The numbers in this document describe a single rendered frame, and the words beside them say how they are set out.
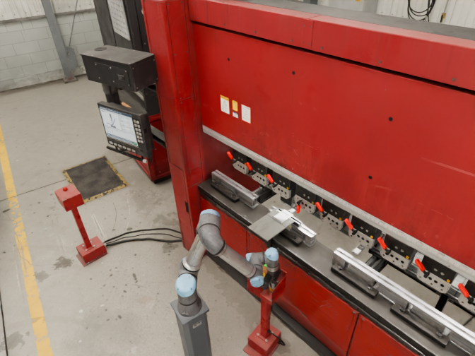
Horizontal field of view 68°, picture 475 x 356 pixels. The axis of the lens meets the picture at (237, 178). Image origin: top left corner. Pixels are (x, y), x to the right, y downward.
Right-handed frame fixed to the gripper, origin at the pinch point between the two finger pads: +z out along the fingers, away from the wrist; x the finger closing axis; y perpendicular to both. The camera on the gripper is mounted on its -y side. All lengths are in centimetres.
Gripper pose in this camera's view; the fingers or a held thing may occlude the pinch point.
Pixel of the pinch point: (271, 288)
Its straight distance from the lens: 242.0
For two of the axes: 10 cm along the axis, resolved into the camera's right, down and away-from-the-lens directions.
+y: 6.3, -5.4, 5.6
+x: -7.7, -3.5, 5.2
